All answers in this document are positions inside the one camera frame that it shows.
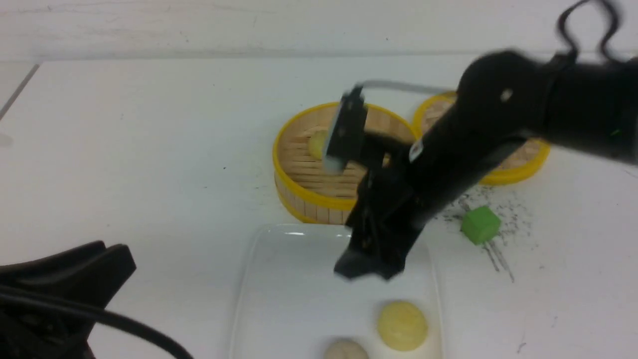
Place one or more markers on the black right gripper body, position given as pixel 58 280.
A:
pixel 386 221

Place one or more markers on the yellow steamed bun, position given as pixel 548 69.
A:
pixel 402 326
pixel 316 144

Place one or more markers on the white steamed bun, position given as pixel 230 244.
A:
pixel 345 349

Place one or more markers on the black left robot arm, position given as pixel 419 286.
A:
pixel 91 274

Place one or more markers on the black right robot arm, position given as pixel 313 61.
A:
pixel 503 100

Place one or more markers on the white rectangular plate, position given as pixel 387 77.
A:
pixel 293 306

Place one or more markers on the yellow-rimmed bamboo steamer basket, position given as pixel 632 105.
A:
pixel 309 193

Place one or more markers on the green cube block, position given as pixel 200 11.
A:
pixel 480 225

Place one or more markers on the yellow-rimmed bamboo steamer lid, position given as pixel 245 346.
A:
pixel 519 166

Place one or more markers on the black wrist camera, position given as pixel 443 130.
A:
pixel 348 141

